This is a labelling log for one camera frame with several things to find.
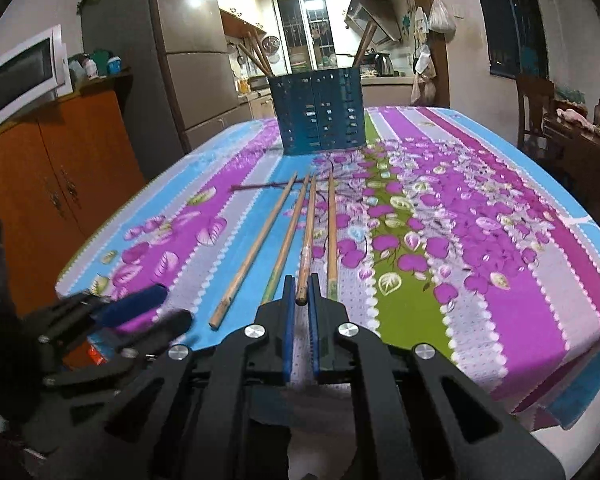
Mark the range hood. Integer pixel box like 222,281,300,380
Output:
344,0,402,46

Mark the floral striped tablecloth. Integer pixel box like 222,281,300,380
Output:
56,106,600,430

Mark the grey refrigerator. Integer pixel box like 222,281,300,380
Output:
81,0,247,180

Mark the blue lidded jar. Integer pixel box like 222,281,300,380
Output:
107,56,122,75

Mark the white microwave oven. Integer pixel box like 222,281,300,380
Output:
0,24,73,125

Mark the blue perforated utensil holder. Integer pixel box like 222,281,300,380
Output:
268,67,366,155

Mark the wooden chair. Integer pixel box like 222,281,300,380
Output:
516,74,555,151

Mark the kitchen window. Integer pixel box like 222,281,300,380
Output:
275,0,338,73

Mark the dark wooden side table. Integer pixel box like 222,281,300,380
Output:
541,114,600,226

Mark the steel kettle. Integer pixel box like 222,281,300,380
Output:
374,52,394,77

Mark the white plastic bag hanging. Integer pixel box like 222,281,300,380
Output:
428,0,456,35

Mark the orange wooden cabinet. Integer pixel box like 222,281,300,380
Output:
0,70,146,315

